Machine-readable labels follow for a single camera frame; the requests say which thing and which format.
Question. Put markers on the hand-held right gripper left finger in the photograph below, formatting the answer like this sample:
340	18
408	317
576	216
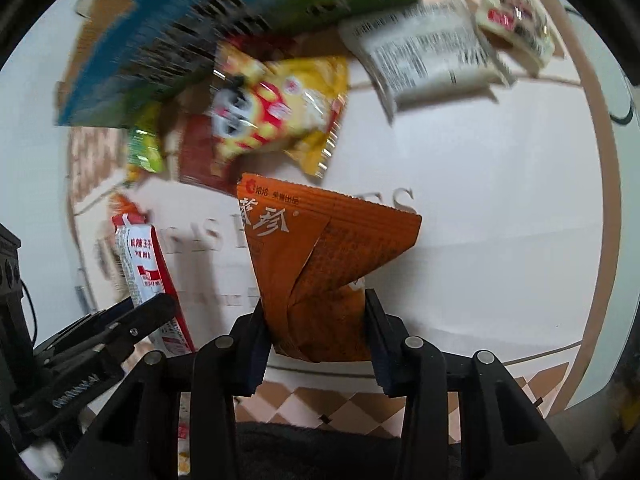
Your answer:
252	355

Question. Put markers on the cardboard box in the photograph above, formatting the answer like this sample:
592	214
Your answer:
92	40

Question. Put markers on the clear green candy bag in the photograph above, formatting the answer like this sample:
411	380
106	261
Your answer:
145	150

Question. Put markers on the small cream snack packet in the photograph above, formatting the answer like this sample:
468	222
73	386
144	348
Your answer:
510	20

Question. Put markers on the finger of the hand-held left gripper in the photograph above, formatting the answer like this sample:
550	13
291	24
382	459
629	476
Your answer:
135	321

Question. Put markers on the panda print snack packet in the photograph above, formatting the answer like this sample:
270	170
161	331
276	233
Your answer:
280	105

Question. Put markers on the dark red snack packet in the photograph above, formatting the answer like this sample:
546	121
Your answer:
197	155

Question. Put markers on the white barcode snack packet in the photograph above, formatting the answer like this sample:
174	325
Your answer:
425	55

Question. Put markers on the blue green box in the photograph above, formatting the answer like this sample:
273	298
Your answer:
200	35

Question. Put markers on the orange snack packet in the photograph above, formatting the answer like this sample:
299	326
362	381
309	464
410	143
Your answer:
320	260

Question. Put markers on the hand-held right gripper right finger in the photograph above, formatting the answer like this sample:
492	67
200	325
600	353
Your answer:
382	355

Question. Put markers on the long red white snack packet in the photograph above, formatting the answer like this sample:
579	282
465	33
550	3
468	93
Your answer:
142	265

